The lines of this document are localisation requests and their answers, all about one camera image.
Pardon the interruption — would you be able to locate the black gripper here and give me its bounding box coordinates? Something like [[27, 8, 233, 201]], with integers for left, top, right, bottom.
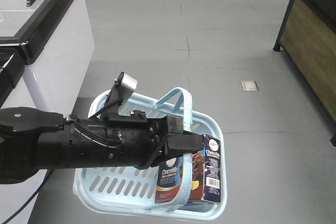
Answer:
[[62, 111, 204, 169]]

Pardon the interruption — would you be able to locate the dark blue cookie box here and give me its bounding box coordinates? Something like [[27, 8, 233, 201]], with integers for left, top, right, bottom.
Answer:
[[155, 134, 221, 205]]

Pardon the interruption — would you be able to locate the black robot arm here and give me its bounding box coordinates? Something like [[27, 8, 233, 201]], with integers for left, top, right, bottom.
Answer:
[[1, 107, 203, 184]]

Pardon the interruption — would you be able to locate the far steel floor socket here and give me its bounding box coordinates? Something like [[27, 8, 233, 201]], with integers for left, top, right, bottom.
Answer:
[[241, 80, 259, 91]]

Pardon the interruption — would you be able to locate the near white chest freezer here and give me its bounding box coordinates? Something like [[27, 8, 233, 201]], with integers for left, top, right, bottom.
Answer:
[[1, 48, 40, 223]]

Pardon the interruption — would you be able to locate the white chest freezer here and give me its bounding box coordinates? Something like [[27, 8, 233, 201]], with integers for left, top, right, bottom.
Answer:
[[1, 0, 94, 114], [1, 48, 40, 223]]

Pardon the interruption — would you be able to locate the wooden black-framed display stand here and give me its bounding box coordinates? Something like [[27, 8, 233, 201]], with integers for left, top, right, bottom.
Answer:
[[273, 0, 336, 146]]

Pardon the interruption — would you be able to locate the far white chest freezer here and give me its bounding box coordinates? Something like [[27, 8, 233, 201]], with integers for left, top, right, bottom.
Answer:
[[1, 0, 94, 114]]

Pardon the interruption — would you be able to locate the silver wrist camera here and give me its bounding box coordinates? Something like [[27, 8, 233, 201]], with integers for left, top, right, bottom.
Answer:
[[105, 72, 138, 105]]

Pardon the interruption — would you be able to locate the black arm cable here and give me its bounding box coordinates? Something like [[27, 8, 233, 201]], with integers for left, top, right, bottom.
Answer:
[[0, 168, 53, 223]]

